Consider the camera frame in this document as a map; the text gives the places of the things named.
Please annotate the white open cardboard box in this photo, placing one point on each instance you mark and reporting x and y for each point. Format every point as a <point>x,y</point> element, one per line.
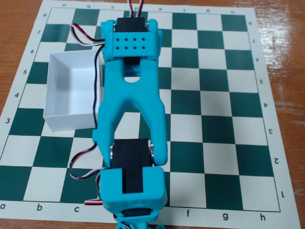
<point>69,95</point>

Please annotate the green and white chessboard mat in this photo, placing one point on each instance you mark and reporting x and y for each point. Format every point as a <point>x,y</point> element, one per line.
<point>214,107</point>

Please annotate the turquoise robot arm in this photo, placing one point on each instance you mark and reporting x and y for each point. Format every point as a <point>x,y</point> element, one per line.
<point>133,107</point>

